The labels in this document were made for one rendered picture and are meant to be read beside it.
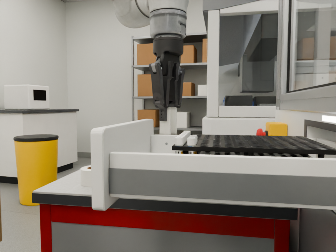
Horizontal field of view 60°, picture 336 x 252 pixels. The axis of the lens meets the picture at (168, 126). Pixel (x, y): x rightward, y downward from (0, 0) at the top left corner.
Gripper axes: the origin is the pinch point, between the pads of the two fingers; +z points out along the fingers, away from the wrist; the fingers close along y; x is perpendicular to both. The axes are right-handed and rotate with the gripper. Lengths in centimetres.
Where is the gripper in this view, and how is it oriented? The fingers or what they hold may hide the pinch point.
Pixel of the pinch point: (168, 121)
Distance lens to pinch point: 72.8
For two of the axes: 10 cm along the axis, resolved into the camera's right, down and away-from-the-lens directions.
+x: -8.4, -0.3, 5.4
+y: 5.5, -0.5, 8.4
